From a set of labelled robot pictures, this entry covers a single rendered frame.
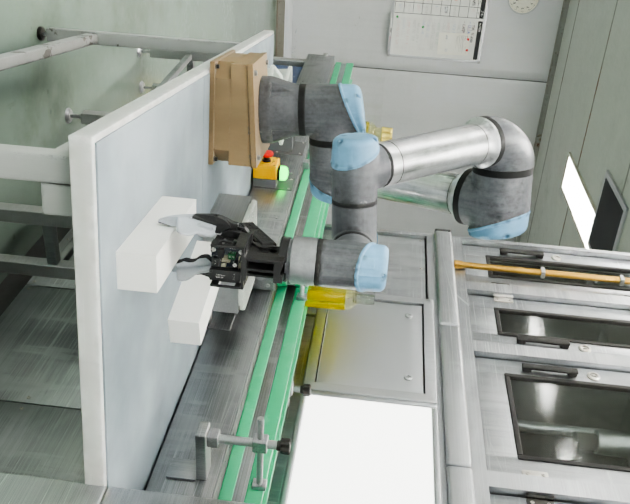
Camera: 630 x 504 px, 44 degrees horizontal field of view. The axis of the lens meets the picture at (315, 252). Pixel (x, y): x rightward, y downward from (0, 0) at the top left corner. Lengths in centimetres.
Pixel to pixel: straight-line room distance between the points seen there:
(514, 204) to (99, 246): 80
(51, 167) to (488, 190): 81
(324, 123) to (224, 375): 59
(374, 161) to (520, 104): 694
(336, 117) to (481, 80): 635
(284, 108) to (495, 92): 644
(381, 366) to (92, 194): 118
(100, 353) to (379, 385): 100
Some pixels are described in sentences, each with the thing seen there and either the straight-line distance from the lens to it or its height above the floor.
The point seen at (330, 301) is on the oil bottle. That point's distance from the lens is 208.
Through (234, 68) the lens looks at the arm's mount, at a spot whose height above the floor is 80.
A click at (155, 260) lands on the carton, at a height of 81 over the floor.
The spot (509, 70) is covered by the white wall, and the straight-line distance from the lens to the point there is 804.
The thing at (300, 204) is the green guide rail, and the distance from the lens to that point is 226.
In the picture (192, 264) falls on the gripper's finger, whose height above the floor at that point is 84.
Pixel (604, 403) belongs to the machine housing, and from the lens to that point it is 220.
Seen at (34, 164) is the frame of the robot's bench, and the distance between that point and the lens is 114.
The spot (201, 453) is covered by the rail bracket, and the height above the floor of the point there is 85.
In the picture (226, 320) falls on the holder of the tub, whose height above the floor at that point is 79.
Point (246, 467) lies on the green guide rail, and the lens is 156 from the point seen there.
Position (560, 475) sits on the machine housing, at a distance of 196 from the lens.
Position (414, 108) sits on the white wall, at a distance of 810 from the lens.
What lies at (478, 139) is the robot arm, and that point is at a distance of 144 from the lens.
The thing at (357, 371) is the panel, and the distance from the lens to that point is 205.
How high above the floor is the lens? 112
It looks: 4 degrees down
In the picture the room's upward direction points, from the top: 96 degrees clockwise
